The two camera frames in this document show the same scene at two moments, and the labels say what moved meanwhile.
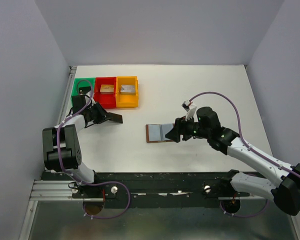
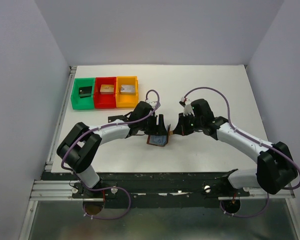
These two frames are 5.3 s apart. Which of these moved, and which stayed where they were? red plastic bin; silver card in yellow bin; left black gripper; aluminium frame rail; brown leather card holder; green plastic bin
Moved: left black gripper; brown leather card holder
Stayed: aluminium frame rail; silver card in yellow bin; green plastic bin; red plastic bin
